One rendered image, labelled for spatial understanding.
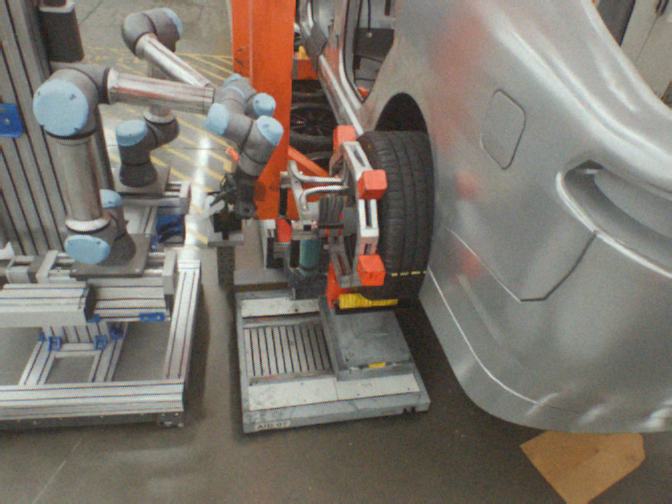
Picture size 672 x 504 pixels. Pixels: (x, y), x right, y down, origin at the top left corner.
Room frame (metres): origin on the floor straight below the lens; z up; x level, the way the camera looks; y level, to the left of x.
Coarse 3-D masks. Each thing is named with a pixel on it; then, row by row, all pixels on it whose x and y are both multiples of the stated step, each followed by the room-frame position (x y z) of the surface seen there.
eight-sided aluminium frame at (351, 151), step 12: (348, 144) 1.70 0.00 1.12; (336, 156) 1.78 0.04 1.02; (348, 156) 1.62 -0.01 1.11; (360, 156) 1.62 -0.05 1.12; (336, 168) 1.84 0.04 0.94; (360, 168) 1.53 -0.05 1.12; (372, 168) 1.54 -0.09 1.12; (360, 204) 1.43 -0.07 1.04; (372, 204) 1.44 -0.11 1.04; (360, 216) 1.40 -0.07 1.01; (372, 216) 1.41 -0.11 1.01; (360, 228) 1.37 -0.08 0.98; (372, 228) 1.38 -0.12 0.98; (360, 240) 1.35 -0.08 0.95; (372, 240) 1.36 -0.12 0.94; (336, 252) 1.69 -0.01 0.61; (360, 252) 1.35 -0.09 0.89; (372, 252) 1.37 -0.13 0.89; (336, 264) 1.60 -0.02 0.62; (348, 264) 1.61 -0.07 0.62; (336, 276) 1.57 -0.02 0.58; (348, 276) 1.42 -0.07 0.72
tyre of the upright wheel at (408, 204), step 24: (360, 144) 1.78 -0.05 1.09; (384, 144) 1.62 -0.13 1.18; (408, 144) 1.64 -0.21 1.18; (384, 168) 1.51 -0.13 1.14; (408, 168) 1.52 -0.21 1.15; (432, 168) 1.55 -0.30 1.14; (408, 192) 1.45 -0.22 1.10; (432, 192) 1.47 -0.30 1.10; (384, 216) 1.41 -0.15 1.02; (408, 216) 1.39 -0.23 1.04; (432, 216) 1.42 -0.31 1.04; (384, 240) 1.37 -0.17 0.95; (408, 240) 1.36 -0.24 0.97; (384, 264) 1.33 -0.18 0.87; (408, 264) 1.34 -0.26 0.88; (360, 288) 1.51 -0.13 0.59; (384, 288) 1.34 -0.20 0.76; (408, 288) 1.36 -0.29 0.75
